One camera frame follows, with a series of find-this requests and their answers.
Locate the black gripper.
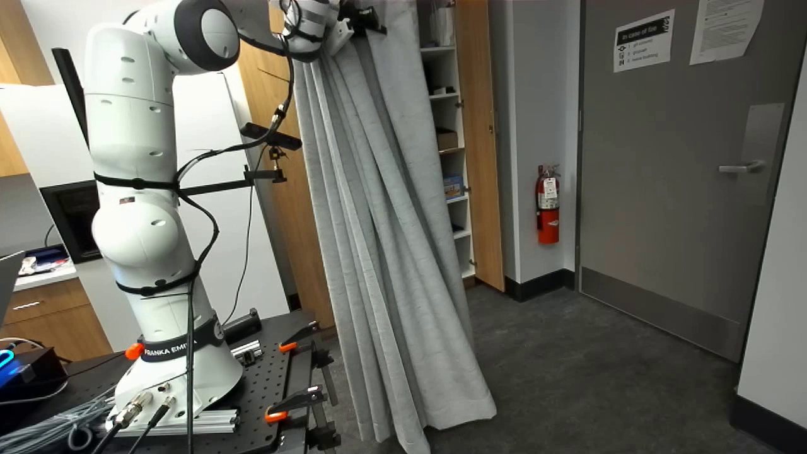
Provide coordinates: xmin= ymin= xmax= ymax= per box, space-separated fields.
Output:
xmin=335 ymin=0 xmax=392 ymax=39

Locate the grey woven fabric curtain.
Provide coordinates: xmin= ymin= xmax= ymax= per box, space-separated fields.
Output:
xmin=287 ymin=0 xmax=500 ymax=454

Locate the brown shelf box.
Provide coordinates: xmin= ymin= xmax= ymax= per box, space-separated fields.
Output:
xmin=434 ymin=125 xmax=461 ymax=153

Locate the blue shelf item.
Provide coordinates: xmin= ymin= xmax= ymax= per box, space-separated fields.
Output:
xmin=442 ymin=174 xmax=470 ymax=202

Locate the wooden open shelf unit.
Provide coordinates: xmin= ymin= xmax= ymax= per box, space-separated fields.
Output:
xmin=416 ymin=0 xmax=510 ymax=294

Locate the wooden cabinet door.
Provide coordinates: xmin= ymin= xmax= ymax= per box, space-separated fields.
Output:
xmin=223 ymin=0 xmax=337 ymax=333

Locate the red fire extinguisher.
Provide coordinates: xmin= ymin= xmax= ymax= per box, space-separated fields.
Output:
xmin=533 ymin=164 xmax=566 ymax=249

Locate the dark printed door sign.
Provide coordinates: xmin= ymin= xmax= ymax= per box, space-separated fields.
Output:
xmin=613 ymin=6 xmax=679 ymax=76

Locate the black slanted panel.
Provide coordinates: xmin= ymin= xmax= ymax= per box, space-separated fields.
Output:
xmin=49 ymin=44 xmax=91 ymax=145

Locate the black microwave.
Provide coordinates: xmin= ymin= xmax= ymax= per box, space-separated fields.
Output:
xmin=38 ymin=177 xmax=107 ymax=266

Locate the grey door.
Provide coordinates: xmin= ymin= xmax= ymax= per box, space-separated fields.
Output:
xmin=578 ymin=0 xmax=805 ymax=363

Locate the white paper notice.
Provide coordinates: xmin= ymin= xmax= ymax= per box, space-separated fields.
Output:
xmin=689 ymin=0 xmax=770 ymax=68

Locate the black perforated breadboard plate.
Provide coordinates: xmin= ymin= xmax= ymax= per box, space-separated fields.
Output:
xmin=0 ymin=308 xmax=340 ymax=454

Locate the white countertop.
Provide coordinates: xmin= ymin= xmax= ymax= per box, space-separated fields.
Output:
xmin=9 ymin=246 xmax=108 ymax=294

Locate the wooden drawer cabinet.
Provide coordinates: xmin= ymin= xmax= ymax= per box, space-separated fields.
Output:
xmin=0 ymin=274 xmax=117 ymax=365

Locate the grey laptop corner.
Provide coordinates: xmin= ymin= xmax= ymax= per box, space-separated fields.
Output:
xmin=0 ymin=246 xmax=27 ymax=328

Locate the black box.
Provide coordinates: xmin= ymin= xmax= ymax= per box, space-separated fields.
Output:
xmin=0 ymin=346 xmax=73 ymax=408

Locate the black camera on stand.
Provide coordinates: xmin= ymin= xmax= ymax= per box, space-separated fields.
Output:
xmin=239 ymin=121 xmax=306 ymax=153

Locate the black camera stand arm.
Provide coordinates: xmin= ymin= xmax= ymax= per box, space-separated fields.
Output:
xmin=176 ymin=164 xmax=289 ymax=197

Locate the black cylindrical handle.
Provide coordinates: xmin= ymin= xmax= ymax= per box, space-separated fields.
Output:
xmin=219 ymin=308 xmax=264 ymax=343

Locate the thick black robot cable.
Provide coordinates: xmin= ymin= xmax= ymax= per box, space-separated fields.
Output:
xmin=171 ymin=23 xmax=297 ymax=454

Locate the silver door handle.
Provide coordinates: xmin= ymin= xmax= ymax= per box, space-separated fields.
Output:
xmin=717 ymin=157 xmax=770 ymax=178

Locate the aluminium base plate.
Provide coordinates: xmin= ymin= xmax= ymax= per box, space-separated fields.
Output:
xmin=117 ymin=406 xmax=242 ymax=438

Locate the grey cable bundle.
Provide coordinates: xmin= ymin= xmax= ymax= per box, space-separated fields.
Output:
xmin=0 ymin=392 xmax=120 ymax=454

